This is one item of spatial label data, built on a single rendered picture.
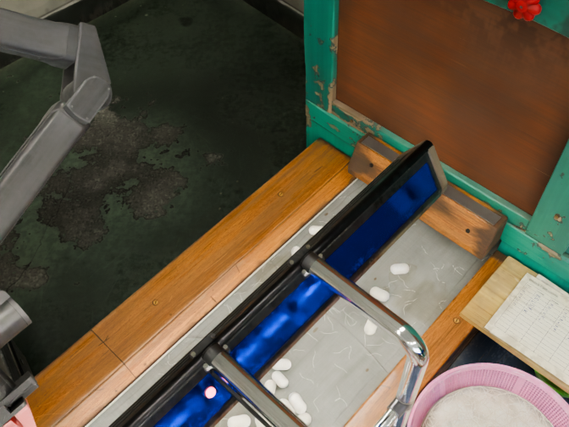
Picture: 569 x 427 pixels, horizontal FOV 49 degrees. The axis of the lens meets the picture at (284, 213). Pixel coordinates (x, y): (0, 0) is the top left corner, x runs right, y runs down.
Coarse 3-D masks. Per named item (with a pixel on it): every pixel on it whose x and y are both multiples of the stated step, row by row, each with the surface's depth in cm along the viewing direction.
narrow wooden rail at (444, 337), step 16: (496, 256) 111; (480, 272) 109; (464, 288) 107; (480, 288) 107; (464, 304) 105; (448, 320) 104; (464, 320) 104; (432, 336) 102; (448, 336) 102; (464, 336) 102; (432, 352) 100; (448, 352) 100; (400, 368) 99; (432, 368) 99; (448, 368) 108; (384, 384) 98; (368, 400) 96; (384, 400) 96; (416, 400) 99; (352, 416) 95; (368, 416) 95
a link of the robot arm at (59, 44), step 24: (0, 24) 87; (24, 24) 88; (48, 24) 90; (0, 48) 88; (24, 48) 89; (48, 48) 90; (72, 48) 91; (96, 48) 93; (72, 72) 97; (96, 72) 93
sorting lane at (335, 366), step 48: (432, 240) 116; (240, 288) 112; (384, 288) 110; (432, 288) 110; (192, 336) 107; (336, 336) 106; (384, 336) 105; (144, 384) 102; (288, 384) 101; (336, 384) 101
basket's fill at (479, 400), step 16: (448, 400) 100; (464, 400) 99; (480, 400) 99; (496, 400) 99; (512, 400) 99; (432, 416) 98; (448, 416) 97; (464, 416) 97; (480, 416) 98; (496, 416) 98; (512, 416) 97; (528, 416) 97; (544, 416) 97
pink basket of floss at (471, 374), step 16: (464, 368) 98; (480, 368) 99; (496, 368) 98; (512, 368) 98; (432, 384) 97; (448, 384) 100; (464, 384) 101; (480, 384) 101; (496, 384) 101; (512, 384) 99; (544, 384) 96; (432, 400) 99; (528, 400) 99; (544, 400) 97; (560, 400) 95; (416, 416) 96; (560, 416) 96
